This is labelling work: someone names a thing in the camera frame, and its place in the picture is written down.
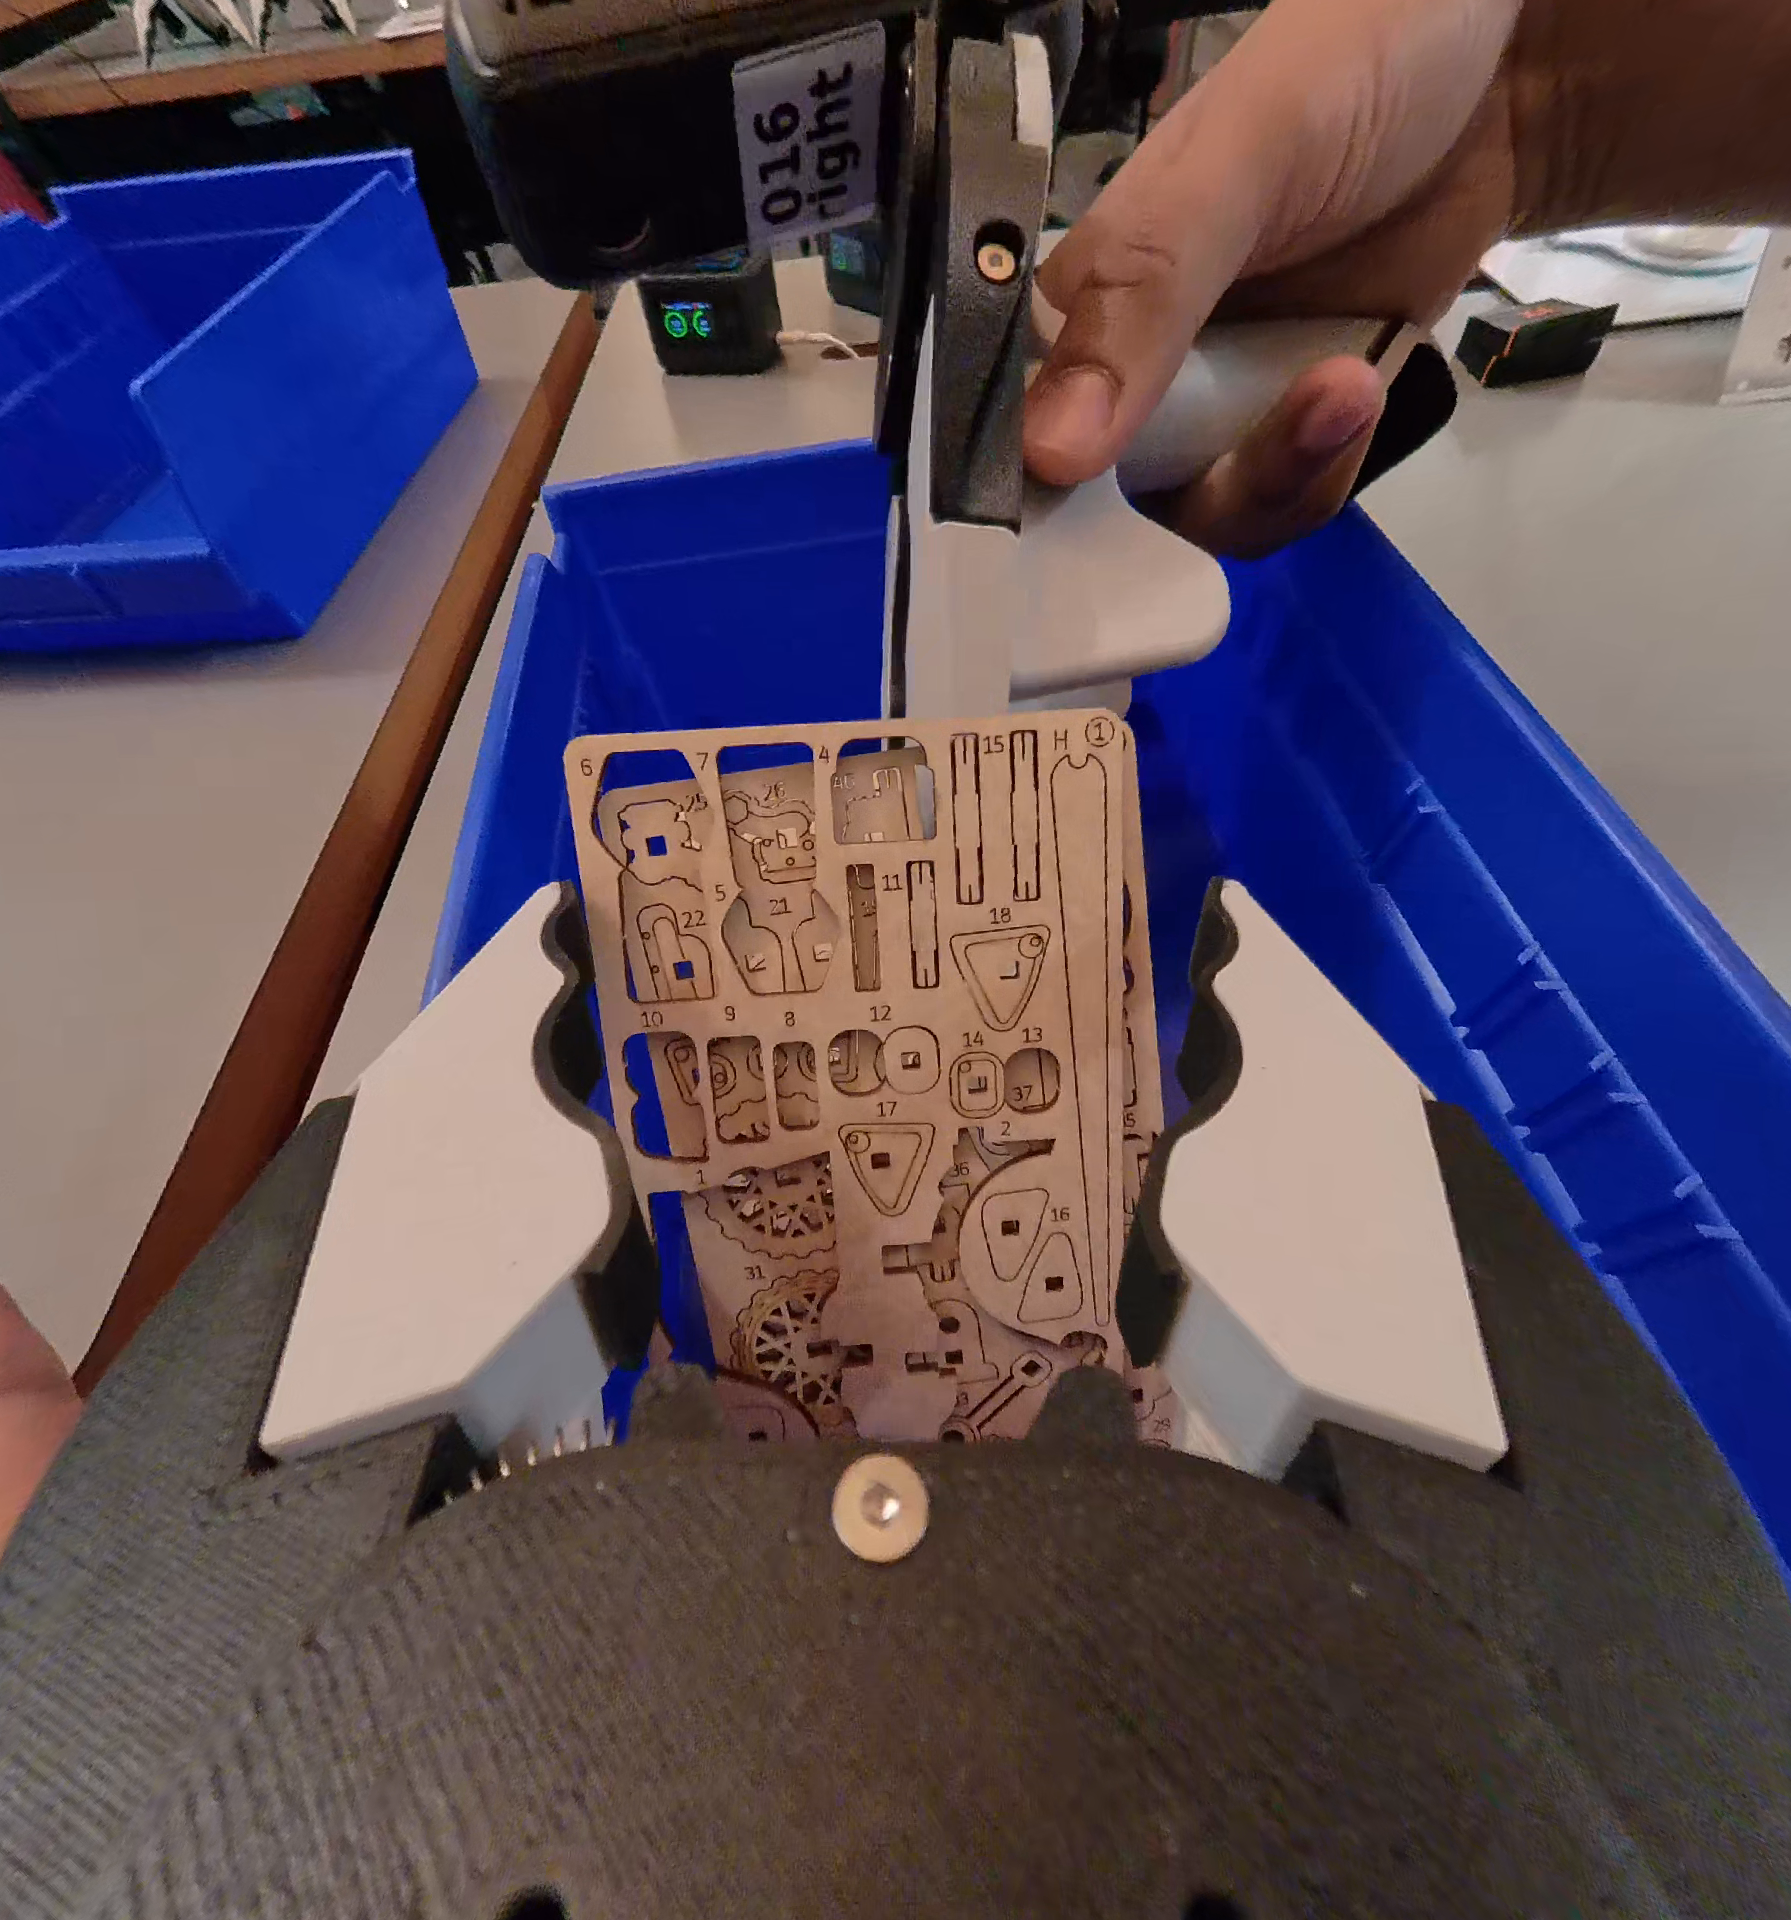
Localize white papers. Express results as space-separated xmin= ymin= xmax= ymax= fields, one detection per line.
xmin=1479 ymin=223 xmax=1775 ymax=325

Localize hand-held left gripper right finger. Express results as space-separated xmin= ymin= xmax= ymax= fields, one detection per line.
xmin=1113 ymin=876 xmax=1515 ymax=1484

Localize wooden desk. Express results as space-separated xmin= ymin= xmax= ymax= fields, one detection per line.
xmin=0 ymin=14 xmax=456 ymax=126

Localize person's right hand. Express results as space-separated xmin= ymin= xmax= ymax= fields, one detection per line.
xmin=1021 ymin=0 xmax=1553 ymax=562

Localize blue plastic bin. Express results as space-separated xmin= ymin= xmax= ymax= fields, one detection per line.
xmin=0 ymin=145 xmax=480 ymax=657
xmin=430 ymin=437 xmax=1791 ymax=1638

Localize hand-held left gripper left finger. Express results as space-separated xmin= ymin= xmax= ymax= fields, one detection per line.
xmin=256 ymin=880 xmax=659 ymax=1469

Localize small black box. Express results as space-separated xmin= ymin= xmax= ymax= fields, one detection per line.
xmin=1457 ymin=296 xmax=1619 ymax=389

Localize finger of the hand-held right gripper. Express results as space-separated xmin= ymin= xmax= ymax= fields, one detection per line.
xmin=881 ymin=294 xmax=1019 ymax=721

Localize black charging case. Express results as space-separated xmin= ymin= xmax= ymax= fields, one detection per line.
xmin=819 ymin=221 xmax=899 ymax=319
xmin=638 ymin=251 xmax=779 ymax=378

